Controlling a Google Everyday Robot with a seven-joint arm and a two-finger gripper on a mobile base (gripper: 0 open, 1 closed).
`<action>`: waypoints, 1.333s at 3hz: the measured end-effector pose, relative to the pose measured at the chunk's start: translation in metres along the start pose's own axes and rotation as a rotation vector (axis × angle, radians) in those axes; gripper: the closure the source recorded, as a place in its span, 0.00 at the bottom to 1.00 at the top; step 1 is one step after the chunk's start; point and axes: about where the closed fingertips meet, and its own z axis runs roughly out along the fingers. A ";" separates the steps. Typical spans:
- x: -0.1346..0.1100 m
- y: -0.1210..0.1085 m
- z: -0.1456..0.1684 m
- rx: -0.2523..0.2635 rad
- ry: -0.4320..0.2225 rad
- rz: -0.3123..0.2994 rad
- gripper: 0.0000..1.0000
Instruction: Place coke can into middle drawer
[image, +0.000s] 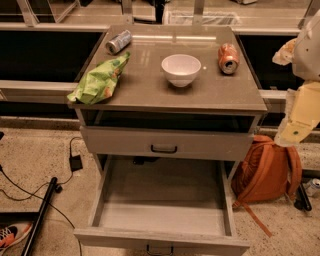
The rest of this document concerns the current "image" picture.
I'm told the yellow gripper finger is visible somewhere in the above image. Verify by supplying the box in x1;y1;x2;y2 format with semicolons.
274;120;311;147
272;38;296;66

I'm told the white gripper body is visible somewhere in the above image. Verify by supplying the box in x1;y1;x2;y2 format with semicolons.
283;81;320;134

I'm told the orange soda can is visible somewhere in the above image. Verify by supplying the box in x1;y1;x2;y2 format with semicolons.
218;43;240;75

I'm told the white bowl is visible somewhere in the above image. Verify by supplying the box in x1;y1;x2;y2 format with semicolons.
161;54;202;87

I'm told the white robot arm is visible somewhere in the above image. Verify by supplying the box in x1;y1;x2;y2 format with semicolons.
272;10;320;146

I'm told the silver can on floor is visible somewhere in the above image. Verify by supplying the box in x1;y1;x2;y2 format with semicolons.
305;178;320;196

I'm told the grey drawer cabinet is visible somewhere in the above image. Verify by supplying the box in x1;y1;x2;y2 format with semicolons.
67;24;269;256

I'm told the open lower drawer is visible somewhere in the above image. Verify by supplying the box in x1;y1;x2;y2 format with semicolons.
73;154;251;256

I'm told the silver blue soda can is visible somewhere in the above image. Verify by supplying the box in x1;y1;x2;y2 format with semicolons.
106;30;132;55

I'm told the closed upper drawer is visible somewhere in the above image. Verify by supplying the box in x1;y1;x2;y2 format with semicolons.
80;126;253;161

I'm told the orange backpack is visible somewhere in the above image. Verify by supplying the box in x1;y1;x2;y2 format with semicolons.
231;135;302;237

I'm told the black object by backpack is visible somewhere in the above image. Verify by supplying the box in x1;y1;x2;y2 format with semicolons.
294;184;312;211

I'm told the green chip bag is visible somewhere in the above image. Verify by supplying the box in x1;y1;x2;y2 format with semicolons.
67;52;130;105

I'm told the black power adapter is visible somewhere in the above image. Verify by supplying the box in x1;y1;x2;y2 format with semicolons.
69;155;83;172

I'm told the black pole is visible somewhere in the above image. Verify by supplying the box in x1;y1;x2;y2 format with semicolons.
21;177;58;256

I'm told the orange white sneaker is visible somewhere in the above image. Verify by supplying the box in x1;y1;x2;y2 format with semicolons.
0;222;33;256

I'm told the black cable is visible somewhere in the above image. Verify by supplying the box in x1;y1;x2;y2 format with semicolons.
0;136;84;256

